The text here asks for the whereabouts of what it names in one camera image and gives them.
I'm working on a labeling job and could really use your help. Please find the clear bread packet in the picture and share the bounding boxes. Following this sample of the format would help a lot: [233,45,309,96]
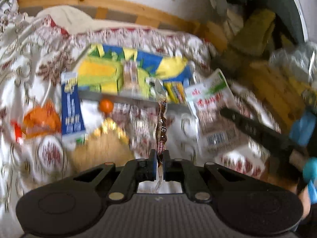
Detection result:
[123,60,139,91]

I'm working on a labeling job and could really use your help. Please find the blue white snack box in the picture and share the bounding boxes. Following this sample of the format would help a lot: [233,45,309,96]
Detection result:
[61,72,86,142]

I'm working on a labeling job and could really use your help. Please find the rice cracker packet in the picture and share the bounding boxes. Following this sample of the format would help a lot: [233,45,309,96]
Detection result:
[70,118,134,173]

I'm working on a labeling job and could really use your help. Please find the colourful grey tray box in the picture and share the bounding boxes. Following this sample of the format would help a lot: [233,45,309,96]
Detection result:
[73,44,194,113]

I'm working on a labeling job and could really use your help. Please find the hanging dark clothes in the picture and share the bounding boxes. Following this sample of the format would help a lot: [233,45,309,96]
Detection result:
[210,0,305,57]

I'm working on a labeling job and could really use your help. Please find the floral satin bedspread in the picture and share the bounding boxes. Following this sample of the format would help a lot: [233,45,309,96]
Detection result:
[0,0,281,228]

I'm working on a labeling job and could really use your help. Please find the brown jelly stick snack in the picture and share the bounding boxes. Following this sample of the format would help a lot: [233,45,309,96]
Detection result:
[154,79,167,193]

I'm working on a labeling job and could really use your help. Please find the white red snack packet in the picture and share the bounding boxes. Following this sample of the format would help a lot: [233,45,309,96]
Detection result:
[185,69,248,156]

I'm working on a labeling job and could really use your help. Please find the orange chips packet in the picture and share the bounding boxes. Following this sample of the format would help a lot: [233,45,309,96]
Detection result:
[10,100,61,144]

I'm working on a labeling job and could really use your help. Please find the small yellow snack packets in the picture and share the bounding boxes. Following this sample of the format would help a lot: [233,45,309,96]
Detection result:
[164,82,185,104]

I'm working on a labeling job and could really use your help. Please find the small orange tangerine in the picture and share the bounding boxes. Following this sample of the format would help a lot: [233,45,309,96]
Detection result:
[99,99,114,114]

